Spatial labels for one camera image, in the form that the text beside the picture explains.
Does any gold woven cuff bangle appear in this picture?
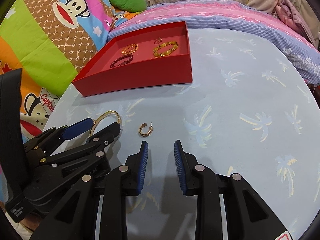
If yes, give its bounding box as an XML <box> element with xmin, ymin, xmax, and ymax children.
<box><xmin>121</xmin><ymin>43</ymin><xmax>139</xmax><ymax>55</ymax></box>

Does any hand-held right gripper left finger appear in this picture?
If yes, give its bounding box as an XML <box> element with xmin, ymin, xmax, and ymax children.
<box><xmin>30</xmin><ymin>141</ymin><xmax>149</xmax><ymax>240</ymax></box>

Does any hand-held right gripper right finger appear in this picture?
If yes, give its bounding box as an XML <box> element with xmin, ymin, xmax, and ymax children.
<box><xmin>174</xmin><ymin>140</ymin><xmax>288</xmax><ymax>240</ymax></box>

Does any green pillow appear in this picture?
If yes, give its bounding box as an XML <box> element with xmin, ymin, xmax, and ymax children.
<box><xmin>108</xmin><ymin>0</ymin><xmax>147</xmax><ymax>13</ymax></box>

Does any gold hoop earring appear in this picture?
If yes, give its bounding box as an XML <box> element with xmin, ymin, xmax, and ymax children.
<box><xmin>138</xmin><ymin>122</ymin><xmax>154</xmax><ymax>138</ymax></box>

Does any pink and blue striped pillow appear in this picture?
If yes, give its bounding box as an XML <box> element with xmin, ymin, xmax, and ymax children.
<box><xmin>107</xmin><ymin>0</ymin><xmax>320</xmax><ymax>85</ymax></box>

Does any red bead bracelet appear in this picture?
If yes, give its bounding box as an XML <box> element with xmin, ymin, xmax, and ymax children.
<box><xmin>110</xmin><ymin>54</ymin><xmax>134</xmax><ymax>68</ymax></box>

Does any red cardboard box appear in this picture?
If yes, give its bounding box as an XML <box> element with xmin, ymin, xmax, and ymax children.
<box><xmin>72</xmin><ymin>21</ymin><xmax>193</xmax><ymax>97</ymax></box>

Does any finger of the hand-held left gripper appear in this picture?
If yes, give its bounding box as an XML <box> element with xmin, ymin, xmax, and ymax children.
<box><xmin>24</xmin><ymin>117</ymin><xmax>94</xmax><ymax>156</ymax></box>
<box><xmin>34</xmin><ymin>122</ymin><xmax>122</xmax><ymax>181</ymax></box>

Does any yellow glass bead bracelet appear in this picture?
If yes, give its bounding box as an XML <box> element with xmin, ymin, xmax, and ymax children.
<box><xmin>153</xmin><ymin>40</ymin><xmax>179</xmax><ymax>58</ymax></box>

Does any purple quilted cloth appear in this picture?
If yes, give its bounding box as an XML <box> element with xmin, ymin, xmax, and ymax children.
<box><xmin>274</xmin><ymin>0</ymin><xmax>316</xmax><ymax>46</ymax></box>

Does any light blue palm print tablecloth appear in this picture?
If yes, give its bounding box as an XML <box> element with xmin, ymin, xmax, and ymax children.
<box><xmin>43</xmin><ymin>27</ymin><xmax>320</xmax><ymax>240</ymax></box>

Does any cartoon monkey printed blanket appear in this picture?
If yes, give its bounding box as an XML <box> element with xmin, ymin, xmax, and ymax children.
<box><xmin>0</xmin><ymin>0</ymin><xmax>120</xmax><ymax>143</ymax></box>

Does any rose gold bangle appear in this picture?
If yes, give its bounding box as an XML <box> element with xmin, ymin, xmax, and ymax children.
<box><xmin>89</xmin><ymin>110</ymin><xmax>123</xmax><ymax>138</ymax></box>

